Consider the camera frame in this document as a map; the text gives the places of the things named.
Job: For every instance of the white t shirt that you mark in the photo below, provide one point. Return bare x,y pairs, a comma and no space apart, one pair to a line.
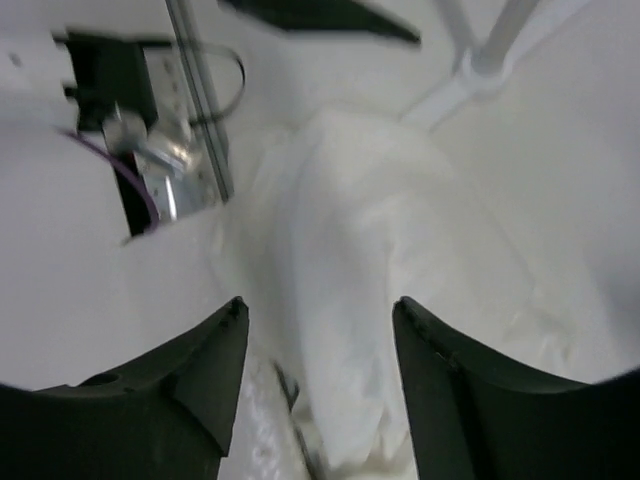
375,260

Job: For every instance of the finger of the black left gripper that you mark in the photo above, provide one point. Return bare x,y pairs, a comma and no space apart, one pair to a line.
341,16

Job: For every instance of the metal base rail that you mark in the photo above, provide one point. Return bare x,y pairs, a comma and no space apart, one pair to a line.
194,171

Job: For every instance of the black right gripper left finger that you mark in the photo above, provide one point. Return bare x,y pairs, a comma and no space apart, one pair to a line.
167,414

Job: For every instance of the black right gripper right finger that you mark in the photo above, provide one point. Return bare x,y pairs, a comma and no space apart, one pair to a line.
475,413

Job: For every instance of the white clothes rack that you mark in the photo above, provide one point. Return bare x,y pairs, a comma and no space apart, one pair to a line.
484,71

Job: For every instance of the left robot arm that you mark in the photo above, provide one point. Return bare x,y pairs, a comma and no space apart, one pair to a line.
80,295

